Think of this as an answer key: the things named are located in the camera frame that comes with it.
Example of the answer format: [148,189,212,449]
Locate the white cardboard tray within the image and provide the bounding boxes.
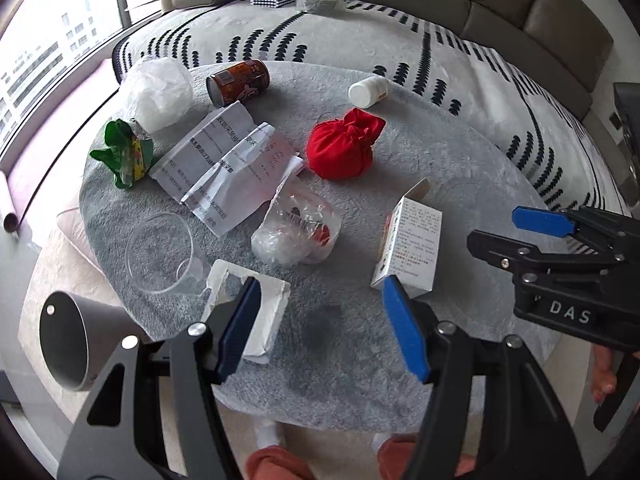
[200,259,292,365]

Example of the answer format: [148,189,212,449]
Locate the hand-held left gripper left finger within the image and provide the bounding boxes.
[56,276,263,480]

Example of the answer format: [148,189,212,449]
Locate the red drink can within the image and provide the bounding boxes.
[206,60,271,107]

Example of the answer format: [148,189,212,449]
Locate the green snack wrapper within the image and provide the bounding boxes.
[90,119,156,190]

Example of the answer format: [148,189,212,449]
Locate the person's right hand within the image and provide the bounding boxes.
[590,345,623,404]

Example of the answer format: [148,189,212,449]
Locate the pink quilted cushion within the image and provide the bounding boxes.
[56,207,108,276]

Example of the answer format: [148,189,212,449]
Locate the red cloth pouch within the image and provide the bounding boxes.
[306,108,387,181]

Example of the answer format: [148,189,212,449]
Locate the cream shaggy rug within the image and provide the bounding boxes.
[19,230,596,480]

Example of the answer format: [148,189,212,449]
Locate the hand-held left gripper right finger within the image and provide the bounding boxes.
[382,276,586,480]

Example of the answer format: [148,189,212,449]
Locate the white medicine box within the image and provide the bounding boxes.
[371,178,444,297]

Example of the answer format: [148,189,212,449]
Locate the clear crumpled plastic bag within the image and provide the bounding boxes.
[251,180,342,267]

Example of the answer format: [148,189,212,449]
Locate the white printed paper sheet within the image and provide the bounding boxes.
[181,122,296,237]
[149,101,257,204]

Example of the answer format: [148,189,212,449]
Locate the white pill bottle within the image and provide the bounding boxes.
[348,76,390,109]

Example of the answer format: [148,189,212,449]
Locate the grey fleece blanket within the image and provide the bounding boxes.
[79,60,566,433]

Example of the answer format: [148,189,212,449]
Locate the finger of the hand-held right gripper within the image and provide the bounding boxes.
[511,205,640,261]
[466,229,623,273]

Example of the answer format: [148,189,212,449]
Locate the grey round bin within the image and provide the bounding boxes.
[40,291,151,392]

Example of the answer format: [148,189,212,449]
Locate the clear plastic cup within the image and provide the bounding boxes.
[125,212,211,306]

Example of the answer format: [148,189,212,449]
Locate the crumpled white plastic bag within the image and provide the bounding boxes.
[118,57,195,132]

